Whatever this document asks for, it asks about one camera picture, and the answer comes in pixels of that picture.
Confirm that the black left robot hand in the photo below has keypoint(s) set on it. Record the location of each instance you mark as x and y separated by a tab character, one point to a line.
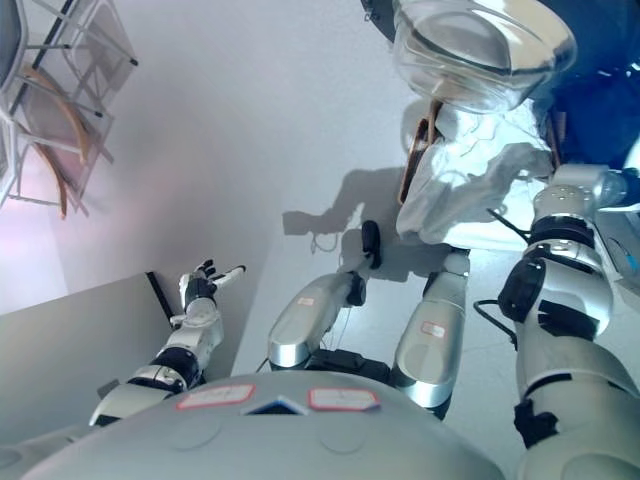
200	287

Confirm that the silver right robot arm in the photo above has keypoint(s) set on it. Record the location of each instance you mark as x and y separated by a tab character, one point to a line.
560	320

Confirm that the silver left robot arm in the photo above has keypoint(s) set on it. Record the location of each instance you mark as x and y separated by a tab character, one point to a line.
190	330

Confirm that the round glass washing machine door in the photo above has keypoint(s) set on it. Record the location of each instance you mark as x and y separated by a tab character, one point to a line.
475	55

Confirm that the black edge strip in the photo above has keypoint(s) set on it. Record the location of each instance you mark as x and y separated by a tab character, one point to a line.
159	297

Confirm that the red-bordered white label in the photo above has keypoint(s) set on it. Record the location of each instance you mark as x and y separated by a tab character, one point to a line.
217	395
340	397

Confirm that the silver left robot leg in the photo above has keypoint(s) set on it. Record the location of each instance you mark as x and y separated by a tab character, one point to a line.
305	320

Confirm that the silver robot leg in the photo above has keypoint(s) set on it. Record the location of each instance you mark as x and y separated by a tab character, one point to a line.
305	320
435	330

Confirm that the silver robot torso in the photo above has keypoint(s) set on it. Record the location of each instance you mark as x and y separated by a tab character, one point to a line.
260	440

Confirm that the black left robot foot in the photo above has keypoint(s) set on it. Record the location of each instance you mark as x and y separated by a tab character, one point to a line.
371	242

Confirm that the curved wooden chair part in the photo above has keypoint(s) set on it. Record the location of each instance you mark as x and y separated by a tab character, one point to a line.
75	120

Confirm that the silver right robot leg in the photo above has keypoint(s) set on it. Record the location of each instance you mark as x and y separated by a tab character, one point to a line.
435	330

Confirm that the white garment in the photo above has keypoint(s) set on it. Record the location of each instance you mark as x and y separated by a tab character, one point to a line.
480	165

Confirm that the white metal frame chair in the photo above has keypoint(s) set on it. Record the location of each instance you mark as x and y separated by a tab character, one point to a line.
75	75

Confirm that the wooden frame laundry basket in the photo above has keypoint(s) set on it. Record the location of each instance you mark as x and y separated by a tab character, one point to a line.
412	150

